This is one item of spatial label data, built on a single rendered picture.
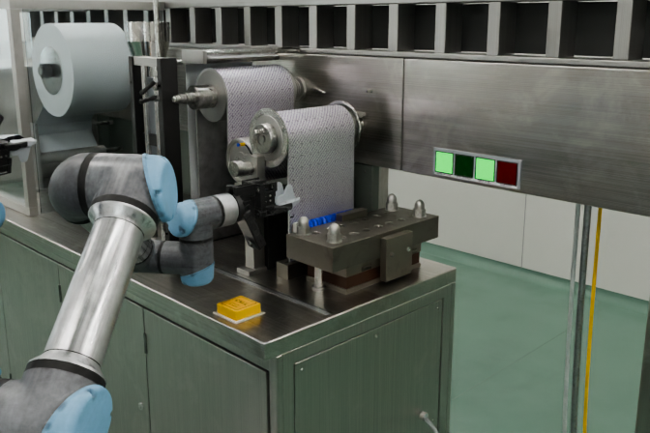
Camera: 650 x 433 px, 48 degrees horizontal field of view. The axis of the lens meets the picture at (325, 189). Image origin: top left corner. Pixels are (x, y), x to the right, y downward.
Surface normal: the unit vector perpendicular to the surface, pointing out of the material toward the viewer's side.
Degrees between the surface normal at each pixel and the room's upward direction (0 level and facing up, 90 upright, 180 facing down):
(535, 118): 90
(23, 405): 36
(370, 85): 90
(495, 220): 90
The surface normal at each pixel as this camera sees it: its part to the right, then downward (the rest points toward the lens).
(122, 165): -0.09, -0.68
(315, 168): 0.70, 0.16
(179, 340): -0.71, 0.16
